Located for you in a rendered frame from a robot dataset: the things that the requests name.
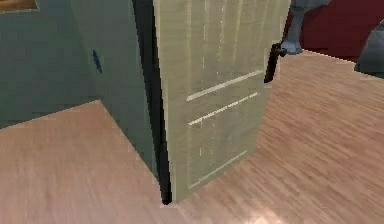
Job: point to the pale wooden room door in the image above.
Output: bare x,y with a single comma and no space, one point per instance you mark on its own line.
213,100

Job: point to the grey rounded chair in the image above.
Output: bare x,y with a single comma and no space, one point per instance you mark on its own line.
373,53

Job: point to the wooden framed picture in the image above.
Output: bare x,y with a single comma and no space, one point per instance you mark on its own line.
16,4

